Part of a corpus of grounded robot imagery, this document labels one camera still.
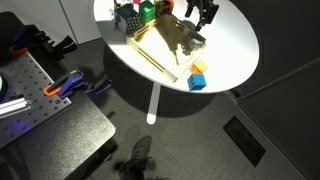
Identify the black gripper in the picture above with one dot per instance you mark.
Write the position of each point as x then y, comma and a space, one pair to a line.
206, 7

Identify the grey toy block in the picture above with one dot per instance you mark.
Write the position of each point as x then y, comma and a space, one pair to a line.
196, 41

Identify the green toy block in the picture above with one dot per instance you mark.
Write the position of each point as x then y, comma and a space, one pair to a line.
146, 11

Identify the orange toy block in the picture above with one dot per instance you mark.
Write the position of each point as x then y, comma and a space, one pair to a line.
199, 66

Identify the small blue toy block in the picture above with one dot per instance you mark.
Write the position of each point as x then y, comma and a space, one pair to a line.
196, 82

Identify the wooden tray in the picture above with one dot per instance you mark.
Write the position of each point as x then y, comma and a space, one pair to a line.
160, 50

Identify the white table leg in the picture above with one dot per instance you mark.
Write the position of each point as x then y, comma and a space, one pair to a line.
153, 103

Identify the dark blue spring clamp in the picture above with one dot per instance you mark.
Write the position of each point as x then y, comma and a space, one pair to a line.
100, 87

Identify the black floor vent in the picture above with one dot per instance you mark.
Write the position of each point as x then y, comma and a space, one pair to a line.
244, 140

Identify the black spring clamp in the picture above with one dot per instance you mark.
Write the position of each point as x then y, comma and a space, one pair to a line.
61, 45

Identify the blue orange spring clamp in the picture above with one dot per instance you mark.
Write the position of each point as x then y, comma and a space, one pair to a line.
65, 85

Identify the black shoe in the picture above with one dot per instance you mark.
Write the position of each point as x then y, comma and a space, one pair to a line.
136, 158

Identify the black work table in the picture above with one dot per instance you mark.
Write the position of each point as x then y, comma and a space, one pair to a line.
66, 143

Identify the perforated metal breadboard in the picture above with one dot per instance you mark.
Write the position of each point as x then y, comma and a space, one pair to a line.
30, 90

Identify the aluminium extrusion bar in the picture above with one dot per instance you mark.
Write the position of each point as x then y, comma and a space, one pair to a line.
13, 106

